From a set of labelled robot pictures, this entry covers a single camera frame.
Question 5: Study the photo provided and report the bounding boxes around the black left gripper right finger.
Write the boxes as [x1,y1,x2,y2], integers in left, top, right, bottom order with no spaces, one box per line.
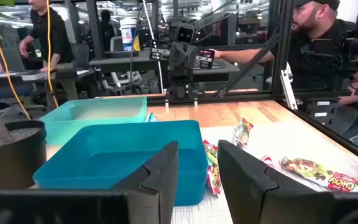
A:
[217,139,358,224]

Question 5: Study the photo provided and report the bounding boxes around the black plant pot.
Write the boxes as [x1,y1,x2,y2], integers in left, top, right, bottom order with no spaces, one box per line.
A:
[0,119,47,190]

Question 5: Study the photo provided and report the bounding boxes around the black aluminium table frame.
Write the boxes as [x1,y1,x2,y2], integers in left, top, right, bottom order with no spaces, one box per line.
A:
[146,0,358,164]

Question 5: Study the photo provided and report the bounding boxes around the silver frame bracket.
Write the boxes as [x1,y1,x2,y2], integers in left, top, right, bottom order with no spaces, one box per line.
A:
[279,63,299,111]

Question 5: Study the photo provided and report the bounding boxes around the teal translucent plastic bin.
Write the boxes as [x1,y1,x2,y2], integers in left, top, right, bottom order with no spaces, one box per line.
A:
[39,96,148,146]

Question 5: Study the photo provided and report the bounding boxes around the red green Chewy bar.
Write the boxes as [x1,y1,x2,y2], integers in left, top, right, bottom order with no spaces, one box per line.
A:
[202,139,224,196]
[232,118,255,151]
[280,156,358,194]

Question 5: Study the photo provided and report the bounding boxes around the crinkled red orange granola bar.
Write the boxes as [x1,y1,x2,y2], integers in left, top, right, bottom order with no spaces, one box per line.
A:
[260,154,280,170]

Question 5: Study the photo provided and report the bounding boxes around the white barrel blue label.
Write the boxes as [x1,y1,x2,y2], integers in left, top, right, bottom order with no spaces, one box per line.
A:
[119,17,140,52]

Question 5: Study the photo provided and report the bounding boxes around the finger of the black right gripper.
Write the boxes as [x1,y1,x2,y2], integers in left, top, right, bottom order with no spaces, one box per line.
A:
[197,49,216,70]
[149,39,171,62]

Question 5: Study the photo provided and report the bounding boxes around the white hanging cable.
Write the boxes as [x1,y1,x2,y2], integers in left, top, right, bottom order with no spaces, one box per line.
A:
[140,0,165,95]

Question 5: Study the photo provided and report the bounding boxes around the dark grey desk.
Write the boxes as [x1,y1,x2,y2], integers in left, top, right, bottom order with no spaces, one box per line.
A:
[89,49,241,82]

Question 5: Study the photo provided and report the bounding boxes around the person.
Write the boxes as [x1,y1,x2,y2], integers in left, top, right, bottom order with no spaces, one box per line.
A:
[18,0,80,110]
[99,9,117,53]
[209,0,358,108]

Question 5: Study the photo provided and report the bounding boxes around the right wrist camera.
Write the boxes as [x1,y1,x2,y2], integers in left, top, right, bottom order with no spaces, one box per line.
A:
[175,23,196,44]

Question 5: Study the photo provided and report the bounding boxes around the blue plastic bin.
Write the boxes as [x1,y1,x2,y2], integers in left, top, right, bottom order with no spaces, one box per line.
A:
[32,119,209,207]

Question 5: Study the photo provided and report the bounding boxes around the black labelled control box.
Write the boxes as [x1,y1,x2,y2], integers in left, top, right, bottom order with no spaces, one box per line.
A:
[304,98,341,126]

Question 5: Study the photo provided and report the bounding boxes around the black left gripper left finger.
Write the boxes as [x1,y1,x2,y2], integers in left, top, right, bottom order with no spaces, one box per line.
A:
[0,141,179,224]

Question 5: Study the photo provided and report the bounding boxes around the grey woven table mat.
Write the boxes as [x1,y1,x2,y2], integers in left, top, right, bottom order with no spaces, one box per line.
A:
[170,119,358,224]

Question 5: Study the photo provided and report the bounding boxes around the white office chair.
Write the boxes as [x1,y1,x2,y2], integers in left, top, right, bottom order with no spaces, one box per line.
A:
[100,35,143,95]

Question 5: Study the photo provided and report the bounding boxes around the yellow extension cable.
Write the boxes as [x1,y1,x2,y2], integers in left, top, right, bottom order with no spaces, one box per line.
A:
[45,0,60,109]
[0,16,32,121]

